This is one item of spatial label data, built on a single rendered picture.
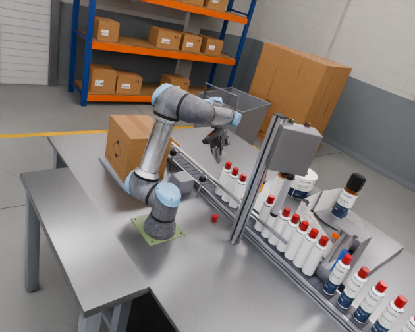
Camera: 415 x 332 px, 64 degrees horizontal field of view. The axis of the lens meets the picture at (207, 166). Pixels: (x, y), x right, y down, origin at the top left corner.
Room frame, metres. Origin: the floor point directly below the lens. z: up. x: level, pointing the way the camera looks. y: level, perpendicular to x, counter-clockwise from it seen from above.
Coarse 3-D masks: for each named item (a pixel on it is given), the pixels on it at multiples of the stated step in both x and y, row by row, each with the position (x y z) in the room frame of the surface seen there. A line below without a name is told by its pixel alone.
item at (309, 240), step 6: (312, 228) 1.23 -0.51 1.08; (312, 234) 1.20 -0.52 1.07; (306, 240) 1.20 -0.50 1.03; (312, 240) 1.20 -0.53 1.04; (300, 246) 1.22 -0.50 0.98; (306, 246) 1.19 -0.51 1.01; (312, 246) 1.20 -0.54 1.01; (300, 252) 1.20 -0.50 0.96; (306, 252) 1.19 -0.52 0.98; (294, 258) 1.21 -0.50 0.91; (300, 258) 1.19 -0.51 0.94; (306, 258) 1.20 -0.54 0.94; (294, 264) 1.20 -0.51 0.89; (300, 264) 1.19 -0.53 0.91
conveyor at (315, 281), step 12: (180, 156) 1.94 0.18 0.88; (192, 168) 1.83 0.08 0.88; (228, 204) 1.54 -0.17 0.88; (252, 228) 1.39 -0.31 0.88; (264, 240) 1.32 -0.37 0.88; (276, 252) 1.26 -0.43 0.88; (312, 276) 1.17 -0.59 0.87; (336, 300) 1.06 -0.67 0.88; (348, 312) 1.02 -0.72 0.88; (360, 324) 0.97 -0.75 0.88; (372, 324) 0.99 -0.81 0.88
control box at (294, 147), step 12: (288, 132) 1.25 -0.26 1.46; (300, 132) 1.25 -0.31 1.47; (312, 132) 1.29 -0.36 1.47; (276, 144) 1.25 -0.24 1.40; (288, 144) 1.25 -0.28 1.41; (300, 144) 1.26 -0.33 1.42; (312, 144) 1.27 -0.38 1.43; (276, 156) 1.24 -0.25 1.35; (288, 156) 1.25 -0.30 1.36; (300, 156) 1.26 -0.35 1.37; (312, 156) 1.27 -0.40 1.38; (276, 168) 1.25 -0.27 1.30; (288, 168) 1.26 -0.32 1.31; (300, 168) 1.27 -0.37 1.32
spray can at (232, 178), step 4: (236, 168) 1.59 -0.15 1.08; (232, 172) 1.57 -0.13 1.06; (236, 172) 1.57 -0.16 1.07; (232, 176) 1.56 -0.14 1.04; (236, 176) 1.57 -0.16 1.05; (228, 180) 1.57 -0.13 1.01; (232, 180) 1.56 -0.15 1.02; (228, 184) 1.56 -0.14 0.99; (232, 184) 1.56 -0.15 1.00; (228, 188) 1.56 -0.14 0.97; (232, 188) 1.56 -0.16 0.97; (224, 192) 1.57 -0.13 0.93; (232, 192) 1.57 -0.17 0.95; (224, 196) 1.56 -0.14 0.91; (228, 196) 1.56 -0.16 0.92; (224, 200) 1.56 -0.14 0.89; (228, 200) 1.56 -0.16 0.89
